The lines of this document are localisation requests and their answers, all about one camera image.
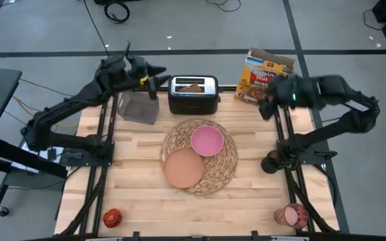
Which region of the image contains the yellow floor cable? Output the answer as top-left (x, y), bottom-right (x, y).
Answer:
top-left (11, 95), bottom-right (80, 130)

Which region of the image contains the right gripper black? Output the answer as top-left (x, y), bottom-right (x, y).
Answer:
top-left (258, 74), bottom-right (302, 121)

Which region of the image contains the black cylindrical holder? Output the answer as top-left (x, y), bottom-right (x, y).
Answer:
top-left (261, 149), bottom-right (287, 175)

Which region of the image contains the looped black floor cable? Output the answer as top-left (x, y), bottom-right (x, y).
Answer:
top-left (206, 0), bottom-right (243, 13)

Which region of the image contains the thin black floor cable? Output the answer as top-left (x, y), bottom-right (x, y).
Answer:
top-left (18, 78), bottom-right (76, 98)

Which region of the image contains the long black floor cable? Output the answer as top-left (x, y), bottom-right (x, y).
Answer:
top-left (82, 0), bottom-right (111, 56)

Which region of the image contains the black toaster with silver top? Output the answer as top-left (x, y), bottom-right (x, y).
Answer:
top-left (168, 74), bottom-right (221, 116)

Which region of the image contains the black cable by case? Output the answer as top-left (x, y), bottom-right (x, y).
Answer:
top-left (363, 8), bottom-right (386, 31)

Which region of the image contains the peach orange plate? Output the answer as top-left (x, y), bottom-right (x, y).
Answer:
top-left (164, 148), bottom-right (205, 189)

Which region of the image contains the brown toast slice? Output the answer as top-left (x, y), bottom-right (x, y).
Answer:
top-left (178, 83), bottom-right (204, 93)

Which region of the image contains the red apple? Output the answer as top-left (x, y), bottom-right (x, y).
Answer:
top-left (103, 208), bottom-right (123, 229)

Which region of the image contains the grey translucent plastic container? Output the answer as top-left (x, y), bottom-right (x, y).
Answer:
top-left (117, 90), bottom-right (160, 126)

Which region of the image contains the white paper sheet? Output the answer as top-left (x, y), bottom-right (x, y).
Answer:
top-left (11, 140), bottom-right (65, 173)

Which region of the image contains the red translucent cup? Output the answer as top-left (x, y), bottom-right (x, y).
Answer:
top-left (273, 203), bottom-right (310, 230)

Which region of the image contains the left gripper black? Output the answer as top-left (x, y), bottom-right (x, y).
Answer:
top-left (125, 55), bottom-right (172, 100)

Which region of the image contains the coiled black floor cable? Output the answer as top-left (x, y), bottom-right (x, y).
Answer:
top-left (104, 1), bottom-right (131, 24)

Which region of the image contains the pink bowl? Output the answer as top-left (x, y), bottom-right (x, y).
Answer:
top-left (190, 125), bottom-right (225, 157)

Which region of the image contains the yellow raisin nut bran box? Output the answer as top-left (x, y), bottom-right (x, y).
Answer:
top-left (235, 47), bottom-right (296, 107)

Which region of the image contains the round woven straw placemat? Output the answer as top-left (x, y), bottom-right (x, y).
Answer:
top-left (159, 118), bottom-right (239, 196)

